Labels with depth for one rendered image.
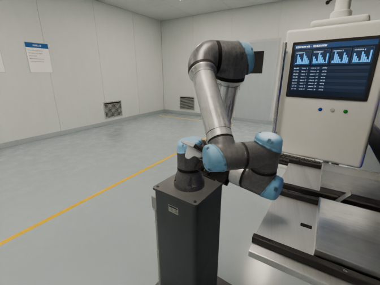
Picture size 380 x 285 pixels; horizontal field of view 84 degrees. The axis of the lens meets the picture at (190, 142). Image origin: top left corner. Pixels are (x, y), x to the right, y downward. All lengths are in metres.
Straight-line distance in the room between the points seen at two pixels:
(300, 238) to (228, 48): 0.62
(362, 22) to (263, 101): 4.88
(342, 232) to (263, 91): 5.55
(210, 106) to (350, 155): 1.03
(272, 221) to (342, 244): 0.17
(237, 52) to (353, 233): 0.65
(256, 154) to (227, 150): 0.08
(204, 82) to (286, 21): 5.57
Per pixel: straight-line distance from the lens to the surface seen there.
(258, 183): 0.65
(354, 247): 0.73
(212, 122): 0.59
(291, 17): 6.20
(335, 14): 1.52
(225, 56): 0.78
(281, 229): 0.71
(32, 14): 5.49
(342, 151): 1.48
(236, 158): 0.56
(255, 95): 6.22
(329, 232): 0.75
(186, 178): 0.97
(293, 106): 1.48
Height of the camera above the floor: 1.30
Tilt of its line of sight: 18 degrees down
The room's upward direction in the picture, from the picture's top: straight up
